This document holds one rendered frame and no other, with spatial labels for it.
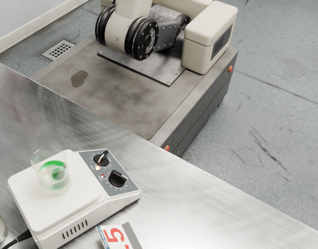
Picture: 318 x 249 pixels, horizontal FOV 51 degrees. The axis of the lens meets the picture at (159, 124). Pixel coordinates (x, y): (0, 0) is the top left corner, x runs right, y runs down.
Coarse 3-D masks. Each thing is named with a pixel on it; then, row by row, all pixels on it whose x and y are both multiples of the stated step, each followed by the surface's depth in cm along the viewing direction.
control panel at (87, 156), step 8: (80, 152) 64; (88, 152) 65; (96, 152) 66; (88, 160) 63; (112, 160) 67; (104, 168) 63; (112, 168) 65; (120, 168) 66; (96, 176) 61; (128, 176) 65; (104, 184) 60; (128, 184) 63; (112, 192) 59; (120, 192) 60
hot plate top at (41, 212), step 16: (16, 176) 57; (32, 176) 57; (80, 176) 58; (16, 192) 55; (32, 192) 55; (80, 192) 56; (96, 192) 56; (32, 208) 53; (48, 208) 53; (64, 208) 54; (80, 208) 54; (32, 224) 52; (48, 224) 52
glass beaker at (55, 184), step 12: (48, 144) 53; (36, 156) 52; (48, 156) 54; (60, 156) 54; (36, 168) 49; (60, 168) 50; (48, 180) 51; (60, 180) 52; (48, 192) 54; (60, 192) 54
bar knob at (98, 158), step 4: (104, 152) 65; (108, 152) 65; (96, 156) 65; (100, 156) 63; (104, 156) 64; (96, 160) 64; (100, 160) 63; (104, 160) 65; (108, 160) 66; (100, 164) 63; (104, 164) 64; (108, 164) 65
